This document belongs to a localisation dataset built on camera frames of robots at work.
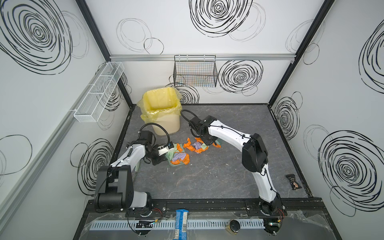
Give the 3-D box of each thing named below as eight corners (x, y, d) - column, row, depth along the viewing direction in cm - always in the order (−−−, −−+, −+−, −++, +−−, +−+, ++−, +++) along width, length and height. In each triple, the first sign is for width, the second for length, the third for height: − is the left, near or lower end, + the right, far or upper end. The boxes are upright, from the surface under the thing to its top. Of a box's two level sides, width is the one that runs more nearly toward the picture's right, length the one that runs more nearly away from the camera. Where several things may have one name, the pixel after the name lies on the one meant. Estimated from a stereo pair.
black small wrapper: (292, 189, 82) (294, 188, 80) (285, 175, 87) (287, 174, 85) (299, 188, 82) (301, 187, 80) (292, 174, 87) (293, 173, 85)
